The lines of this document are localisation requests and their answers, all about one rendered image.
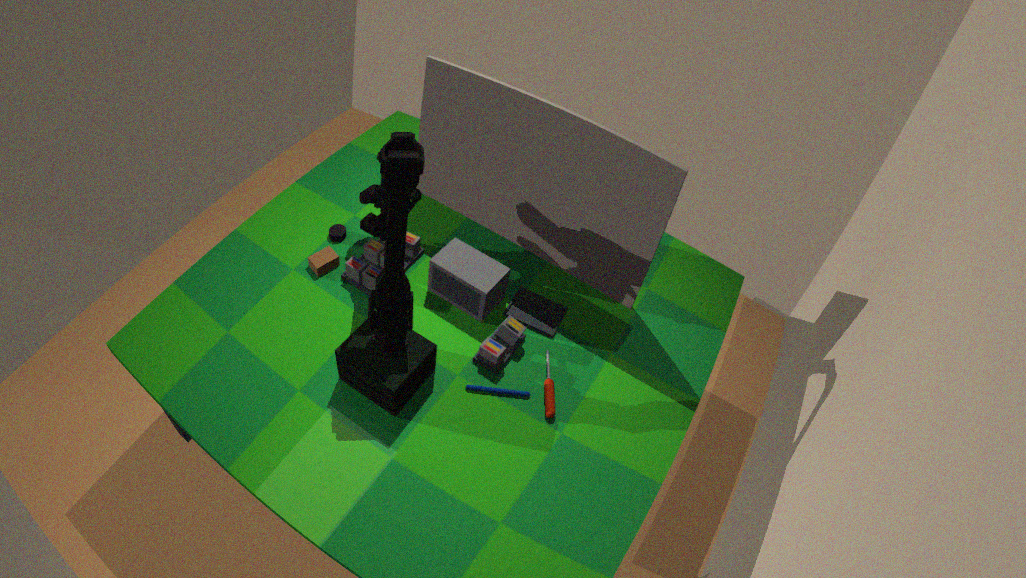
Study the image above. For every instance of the dark grey short cylinder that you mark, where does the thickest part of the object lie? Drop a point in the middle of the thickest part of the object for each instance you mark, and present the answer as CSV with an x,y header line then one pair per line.
x,y
337,232

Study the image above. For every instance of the beige flat panel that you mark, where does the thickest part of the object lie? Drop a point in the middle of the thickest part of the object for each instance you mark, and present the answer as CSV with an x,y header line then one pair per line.
x,y
577,194

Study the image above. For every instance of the red-handled screwdriver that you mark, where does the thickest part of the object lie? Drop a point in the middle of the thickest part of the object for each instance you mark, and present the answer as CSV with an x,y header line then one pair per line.
x,y
549,393

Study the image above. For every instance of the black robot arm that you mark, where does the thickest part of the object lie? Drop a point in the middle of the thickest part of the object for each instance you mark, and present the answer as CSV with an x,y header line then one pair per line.
x,y
402,160

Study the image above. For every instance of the blue rod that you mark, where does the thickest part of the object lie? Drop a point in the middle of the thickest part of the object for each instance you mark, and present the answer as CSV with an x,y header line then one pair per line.
x,y
497,390

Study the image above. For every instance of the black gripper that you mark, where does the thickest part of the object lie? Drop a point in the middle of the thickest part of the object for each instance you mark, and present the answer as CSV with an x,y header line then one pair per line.
x,y
376,225

